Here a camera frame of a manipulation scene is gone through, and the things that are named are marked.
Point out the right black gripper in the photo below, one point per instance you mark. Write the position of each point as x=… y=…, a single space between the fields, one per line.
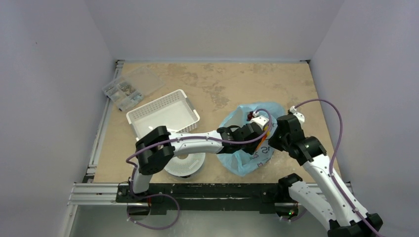
x=277 y=138

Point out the red orange fake fruit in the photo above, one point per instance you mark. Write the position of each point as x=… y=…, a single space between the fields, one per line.
x=262 y=140

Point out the wrist white camera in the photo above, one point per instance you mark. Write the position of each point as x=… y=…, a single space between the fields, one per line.
x=293 y=111
x=261 y=121

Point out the clear plastic screw organizer box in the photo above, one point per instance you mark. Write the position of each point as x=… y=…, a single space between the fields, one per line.
x=128 y=90

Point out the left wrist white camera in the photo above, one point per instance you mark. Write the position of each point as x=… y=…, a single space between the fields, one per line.
x=261 y=121

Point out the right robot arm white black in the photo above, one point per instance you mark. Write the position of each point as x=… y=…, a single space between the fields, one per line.
x=337 y=209

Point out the red fake grapes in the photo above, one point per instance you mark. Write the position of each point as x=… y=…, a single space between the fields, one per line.
x=251 y=115

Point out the white perforated plastic basket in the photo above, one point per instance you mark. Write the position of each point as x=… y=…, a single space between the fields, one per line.
x=173 y=110

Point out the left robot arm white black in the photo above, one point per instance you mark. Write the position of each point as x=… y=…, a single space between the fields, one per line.
x=154 y=151

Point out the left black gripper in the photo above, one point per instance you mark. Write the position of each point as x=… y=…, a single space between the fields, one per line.
x=250 y=150

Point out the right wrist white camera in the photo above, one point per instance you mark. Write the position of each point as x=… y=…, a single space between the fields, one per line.
x=293 y=111

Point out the light blue plastic bag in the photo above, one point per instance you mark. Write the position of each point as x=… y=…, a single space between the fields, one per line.
x=240 y=162

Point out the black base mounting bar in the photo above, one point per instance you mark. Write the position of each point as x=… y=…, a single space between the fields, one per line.
x=264 y=198

